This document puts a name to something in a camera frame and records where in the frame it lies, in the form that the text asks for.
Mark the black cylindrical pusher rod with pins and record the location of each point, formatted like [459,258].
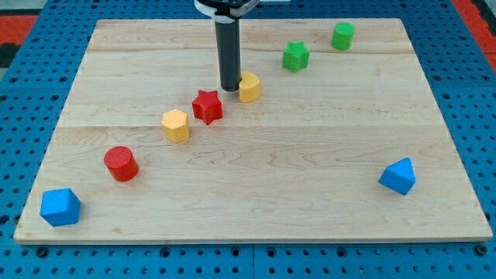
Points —
[228,47]

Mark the blue triangle block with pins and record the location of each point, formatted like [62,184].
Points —
[399,176]

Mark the green cylinder block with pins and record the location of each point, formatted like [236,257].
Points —
[342,36]

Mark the yellow heart block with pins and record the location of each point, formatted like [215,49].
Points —
[249,87]

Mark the yellow hexagon block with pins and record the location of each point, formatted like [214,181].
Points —
[176,126]

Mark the black white robot end mount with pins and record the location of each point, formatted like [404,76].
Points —
[232,9]

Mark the green star block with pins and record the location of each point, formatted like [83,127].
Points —
[295,56]

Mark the wooden board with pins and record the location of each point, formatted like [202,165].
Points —
[300,164]

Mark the red cylinder block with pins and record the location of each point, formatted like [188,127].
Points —
[121,163]

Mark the red star block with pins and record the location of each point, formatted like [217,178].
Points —
[207,106]

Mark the blue cube block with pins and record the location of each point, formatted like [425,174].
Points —
[60,207]

